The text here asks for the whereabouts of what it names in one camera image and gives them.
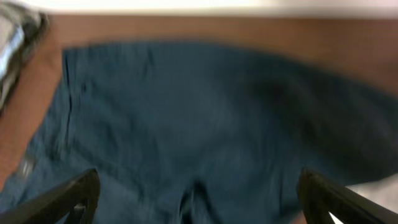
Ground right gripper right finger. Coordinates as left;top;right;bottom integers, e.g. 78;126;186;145
297;169;397;224

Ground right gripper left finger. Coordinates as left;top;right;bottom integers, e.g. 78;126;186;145
1;169;100;224

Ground navy blue shorts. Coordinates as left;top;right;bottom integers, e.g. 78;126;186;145
1;42;397;223

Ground folded khaki shorts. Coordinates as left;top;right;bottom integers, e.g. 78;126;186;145
1;1;49;110

